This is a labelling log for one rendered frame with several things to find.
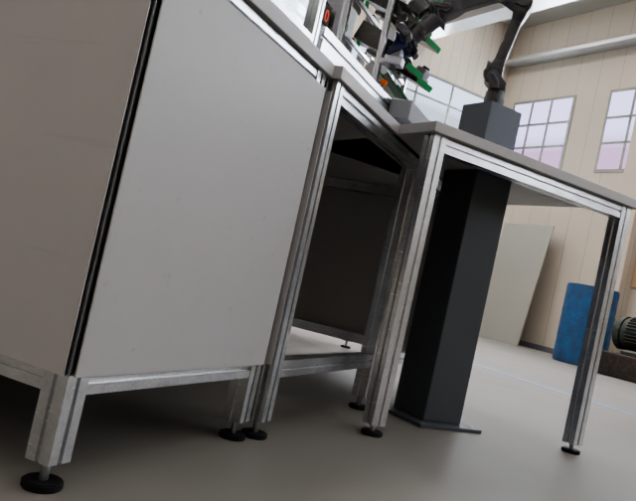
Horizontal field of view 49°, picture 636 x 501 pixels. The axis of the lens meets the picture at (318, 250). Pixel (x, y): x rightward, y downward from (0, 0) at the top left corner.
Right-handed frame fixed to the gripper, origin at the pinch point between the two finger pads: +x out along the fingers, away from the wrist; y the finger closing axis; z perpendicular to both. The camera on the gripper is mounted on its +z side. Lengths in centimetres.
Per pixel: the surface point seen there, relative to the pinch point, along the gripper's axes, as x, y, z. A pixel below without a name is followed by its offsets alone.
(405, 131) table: 17, 39, -42
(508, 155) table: -2, 27, -62
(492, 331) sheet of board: 43, -903, -23
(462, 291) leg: 31, -1, -82
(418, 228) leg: 30, 42, -67
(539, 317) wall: -27, -913, -45
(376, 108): 20, 58, -39
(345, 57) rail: 19, 66, -27
